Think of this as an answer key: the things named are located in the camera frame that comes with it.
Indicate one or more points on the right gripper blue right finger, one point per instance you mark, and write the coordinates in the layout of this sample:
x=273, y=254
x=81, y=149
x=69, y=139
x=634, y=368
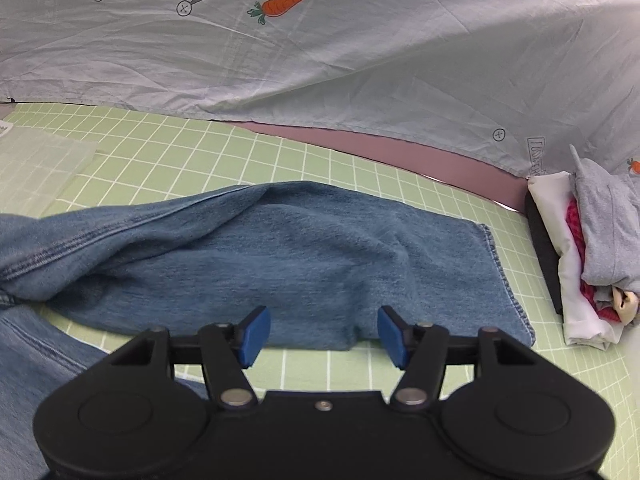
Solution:
x=420, y=352

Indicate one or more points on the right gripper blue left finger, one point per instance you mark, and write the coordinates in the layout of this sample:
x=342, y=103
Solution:
x=226, y=352

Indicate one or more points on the blue denim jeans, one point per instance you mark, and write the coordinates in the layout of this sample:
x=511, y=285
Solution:
x=323, y=261

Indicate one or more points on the dark grey folded garment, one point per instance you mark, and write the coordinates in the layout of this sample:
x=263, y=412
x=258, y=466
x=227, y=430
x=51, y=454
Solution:
x=546, y=255

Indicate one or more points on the pink headboard panel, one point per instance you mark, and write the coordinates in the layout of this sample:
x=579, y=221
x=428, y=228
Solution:
x=459, y=171

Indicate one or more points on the red knitted garment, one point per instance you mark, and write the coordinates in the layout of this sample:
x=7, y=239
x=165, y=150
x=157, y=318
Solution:
x=572, y=219

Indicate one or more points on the white folded garment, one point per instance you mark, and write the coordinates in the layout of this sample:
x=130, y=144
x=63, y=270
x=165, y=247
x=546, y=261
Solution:
x=581, y=323

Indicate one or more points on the green grid bed sheet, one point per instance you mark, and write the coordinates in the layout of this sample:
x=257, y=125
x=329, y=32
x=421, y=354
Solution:
x=142, y=158

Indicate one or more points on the beige folded garment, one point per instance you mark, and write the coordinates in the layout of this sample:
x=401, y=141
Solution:
x=625, y=304

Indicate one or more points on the grey folded sweatshirt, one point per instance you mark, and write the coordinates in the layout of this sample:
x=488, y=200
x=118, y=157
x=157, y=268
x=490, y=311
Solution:
x=608, y=206

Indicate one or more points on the translucent plastic storage bag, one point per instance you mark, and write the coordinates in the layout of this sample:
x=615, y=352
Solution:
x=35, y=166

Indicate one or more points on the grey carrot print sheet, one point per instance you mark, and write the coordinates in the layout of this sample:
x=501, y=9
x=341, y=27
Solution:
x=521, y=84

